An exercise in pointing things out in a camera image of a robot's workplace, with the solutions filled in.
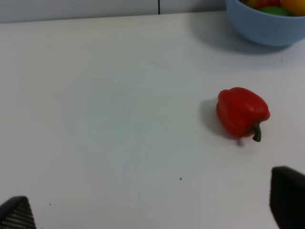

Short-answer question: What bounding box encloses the orange mango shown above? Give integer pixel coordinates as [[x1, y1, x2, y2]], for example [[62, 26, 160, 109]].
[[281, 0, 305, 17]]

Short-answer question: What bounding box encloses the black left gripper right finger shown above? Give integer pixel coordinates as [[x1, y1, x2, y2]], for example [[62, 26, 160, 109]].
[[269, 166, 305, 229]]

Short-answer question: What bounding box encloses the red bell pepper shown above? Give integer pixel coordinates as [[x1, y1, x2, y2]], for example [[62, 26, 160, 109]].
[[216, 87, 270, 142]]

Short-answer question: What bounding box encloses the blue bowl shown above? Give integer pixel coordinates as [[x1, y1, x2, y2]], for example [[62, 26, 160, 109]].
[[225, 0, 305, 47]]

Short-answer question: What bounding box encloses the green lime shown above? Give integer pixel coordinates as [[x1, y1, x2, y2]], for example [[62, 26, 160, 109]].
[[258, 6, 291, 16]]

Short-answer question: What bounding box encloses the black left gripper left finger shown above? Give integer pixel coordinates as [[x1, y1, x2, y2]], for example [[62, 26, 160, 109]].
[[0, 196, 36, 229]]

